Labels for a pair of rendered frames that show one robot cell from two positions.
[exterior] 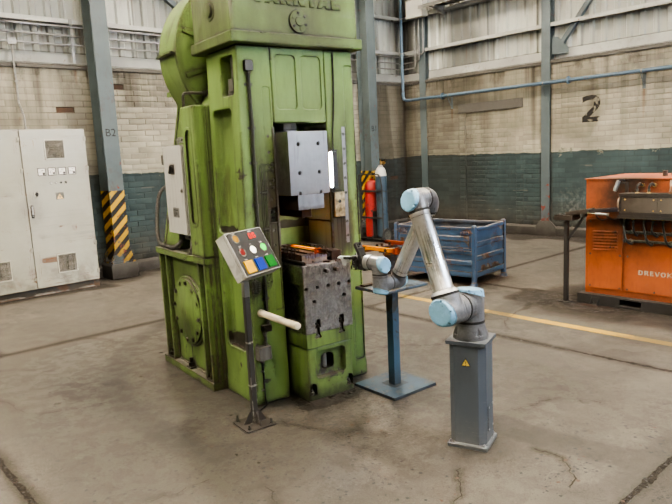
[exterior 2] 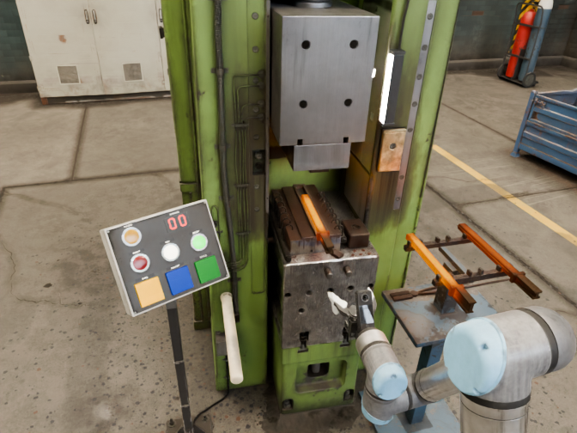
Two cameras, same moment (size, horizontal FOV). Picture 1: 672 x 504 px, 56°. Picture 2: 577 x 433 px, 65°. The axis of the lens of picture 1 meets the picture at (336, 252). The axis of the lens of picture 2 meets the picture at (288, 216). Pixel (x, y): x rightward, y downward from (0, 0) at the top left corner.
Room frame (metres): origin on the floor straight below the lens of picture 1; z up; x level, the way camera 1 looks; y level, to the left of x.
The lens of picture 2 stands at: (2.68, -0.32, 1.95)
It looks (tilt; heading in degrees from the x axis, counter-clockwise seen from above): 31 degrees down; 23
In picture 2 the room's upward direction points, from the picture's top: 2 degrees clockwise
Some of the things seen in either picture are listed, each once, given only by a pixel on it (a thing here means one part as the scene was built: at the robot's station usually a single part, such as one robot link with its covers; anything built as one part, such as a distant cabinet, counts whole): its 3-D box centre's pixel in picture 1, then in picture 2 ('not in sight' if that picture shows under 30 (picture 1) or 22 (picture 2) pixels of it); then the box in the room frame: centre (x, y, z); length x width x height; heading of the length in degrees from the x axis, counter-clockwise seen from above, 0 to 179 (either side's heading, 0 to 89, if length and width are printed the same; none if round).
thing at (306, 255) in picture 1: (297, 253); (303, 216); (4.22, 0.26, 0.96); 0.42 x 0.20 x 0.09; 35
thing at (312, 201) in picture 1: (294, 200); (307, 135); (4.22, 0.26, 1.32); 0.42 x 0.20 x 0.10; 35
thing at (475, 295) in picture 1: (469, 303); not in sight; (3.28, -0.70, 0.79); 0.17 x 0.15 x 0.18; 132
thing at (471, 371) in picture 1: (471, 389); not in sight; (3.29, -0.71, 0.30); 0.22 x 0.22 x 0.60; 61
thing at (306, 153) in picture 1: (297, 163); (322, 68); (4.24, 0.23, 1.56); 0.42 x 0.39 x 0.40; 35
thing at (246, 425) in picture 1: (253, 416); (187, 431); (3.66, 0.55, 0.05); 0.22 x 0.22 x 0.09; 35
